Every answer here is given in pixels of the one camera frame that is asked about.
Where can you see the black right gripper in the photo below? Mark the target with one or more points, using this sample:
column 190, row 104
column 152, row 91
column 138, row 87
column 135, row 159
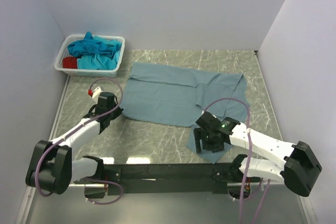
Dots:
column 216, row 147

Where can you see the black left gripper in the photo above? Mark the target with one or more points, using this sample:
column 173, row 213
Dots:
column 118, row 112

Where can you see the grey-blue t shirt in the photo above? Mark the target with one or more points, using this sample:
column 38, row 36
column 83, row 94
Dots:
column 177, row 96

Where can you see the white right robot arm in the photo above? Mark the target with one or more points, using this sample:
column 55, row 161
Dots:
column 275, row 155

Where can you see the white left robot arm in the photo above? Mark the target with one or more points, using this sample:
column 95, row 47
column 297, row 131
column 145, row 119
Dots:
column 63, row 153

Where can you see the light blue t shirt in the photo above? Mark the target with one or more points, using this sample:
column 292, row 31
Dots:
column 97, row 62

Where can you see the red garment in basket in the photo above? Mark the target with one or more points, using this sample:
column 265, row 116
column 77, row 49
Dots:
column 69, row 63

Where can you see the bright blue t shirt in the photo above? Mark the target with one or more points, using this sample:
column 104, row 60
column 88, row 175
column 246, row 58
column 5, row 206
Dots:
column 94, row 45

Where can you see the white plastic laundry basket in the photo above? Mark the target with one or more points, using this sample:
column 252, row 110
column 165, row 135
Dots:
column 63, row 52

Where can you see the black base crossbar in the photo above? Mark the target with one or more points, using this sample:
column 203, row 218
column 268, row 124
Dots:
column 168, row 179

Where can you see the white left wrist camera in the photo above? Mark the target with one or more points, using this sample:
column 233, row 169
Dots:
column 94, row 93

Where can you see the aluminium rail frame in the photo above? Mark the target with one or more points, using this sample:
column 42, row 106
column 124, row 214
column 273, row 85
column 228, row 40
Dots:
column 56, row 178

